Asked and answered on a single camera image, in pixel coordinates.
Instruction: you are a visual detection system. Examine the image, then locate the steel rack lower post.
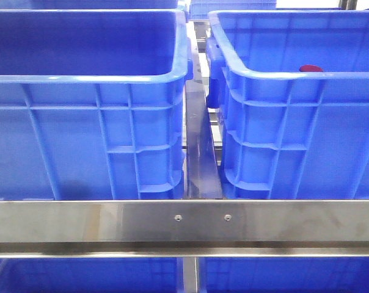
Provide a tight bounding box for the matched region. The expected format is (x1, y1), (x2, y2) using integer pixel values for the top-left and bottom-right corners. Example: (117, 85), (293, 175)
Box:
(183, 257), (200, 293)

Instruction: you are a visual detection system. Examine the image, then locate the blue crate upper left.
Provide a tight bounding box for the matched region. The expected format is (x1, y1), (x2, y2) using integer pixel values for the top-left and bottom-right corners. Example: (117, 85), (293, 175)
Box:
(0, 9), (192, 201)

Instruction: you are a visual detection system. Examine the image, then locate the steel rack centre divider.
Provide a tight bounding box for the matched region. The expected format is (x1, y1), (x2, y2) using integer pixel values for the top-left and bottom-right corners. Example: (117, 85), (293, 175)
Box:
(185, 21), (223, 200)

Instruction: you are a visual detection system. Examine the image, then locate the blue crate lower left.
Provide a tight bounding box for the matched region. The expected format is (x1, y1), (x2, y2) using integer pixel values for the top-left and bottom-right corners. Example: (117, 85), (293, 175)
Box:
(0, 258), (183, 292)

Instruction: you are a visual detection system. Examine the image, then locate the red mushroom push button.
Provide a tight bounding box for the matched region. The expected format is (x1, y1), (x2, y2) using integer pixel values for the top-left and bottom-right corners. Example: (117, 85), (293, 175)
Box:
(299, 64), (324, 73)

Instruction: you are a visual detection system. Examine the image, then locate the blue crate rear left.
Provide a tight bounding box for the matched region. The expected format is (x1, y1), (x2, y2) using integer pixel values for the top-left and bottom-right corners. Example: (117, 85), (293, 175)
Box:
(0, 0), (189, 11)

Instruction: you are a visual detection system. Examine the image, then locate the blue crate rear right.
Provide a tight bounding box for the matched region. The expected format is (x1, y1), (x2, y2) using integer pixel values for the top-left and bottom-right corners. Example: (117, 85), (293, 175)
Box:
(189, 0), (277, 20)

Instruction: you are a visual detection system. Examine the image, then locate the steel rack front rail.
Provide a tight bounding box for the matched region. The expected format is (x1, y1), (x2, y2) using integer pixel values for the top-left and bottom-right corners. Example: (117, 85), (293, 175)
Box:
(0, 200), (369, 258)

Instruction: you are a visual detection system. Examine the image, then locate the blue crate lower right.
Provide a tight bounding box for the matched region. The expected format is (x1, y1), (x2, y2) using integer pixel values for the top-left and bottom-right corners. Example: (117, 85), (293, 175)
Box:
(201, 257), (369, 292)

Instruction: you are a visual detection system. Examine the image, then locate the blue crate upper right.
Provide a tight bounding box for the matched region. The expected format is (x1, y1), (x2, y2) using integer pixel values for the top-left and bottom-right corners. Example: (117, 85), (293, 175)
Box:
(206, 10), (369, 200)

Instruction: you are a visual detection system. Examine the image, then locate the blue crate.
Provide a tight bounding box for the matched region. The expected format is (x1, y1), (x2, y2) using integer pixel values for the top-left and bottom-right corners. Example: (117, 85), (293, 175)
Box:
(0, 258), (183, 292)
(189, 0), (277, 20)
(0, 9), (192, 201)
(206, 10), (369, 200)
(0, 0), (189, 11)
(201, 257), (369, 292)

